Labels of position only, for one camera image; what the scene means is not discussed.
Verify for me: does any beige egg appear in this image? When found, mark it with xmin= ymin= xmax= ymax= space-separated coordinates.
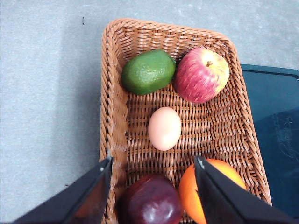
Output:
xmin=148 ymin=107 xmax=182 ymax=151

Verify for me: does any orange fruit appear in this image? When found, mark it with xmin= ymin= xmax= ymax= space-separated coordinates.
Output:
xmin=179 ymin=159 xmax=247 ymax=224

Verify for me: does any green avocado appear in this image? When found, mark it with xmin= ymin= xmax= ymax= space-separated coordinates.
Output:
xmin=121 ymin=49 xmax=177 ymax=95

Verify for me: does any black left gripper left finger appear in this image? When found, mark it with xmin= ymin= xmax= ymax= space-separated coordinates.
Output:
xmin=9 ymin=156 xmax=114 ymax=224

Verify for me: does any red yellow apple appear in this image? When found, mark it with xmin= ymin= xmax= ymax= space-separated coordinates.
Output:
xmin=174 ymin=48 xmax=230 ymax=104

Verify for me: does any dark blue rectangular tray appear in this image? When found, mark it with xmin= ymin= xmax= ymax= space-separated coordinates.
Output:
xmin=241 ymin=64 xmax=299 ymax=217

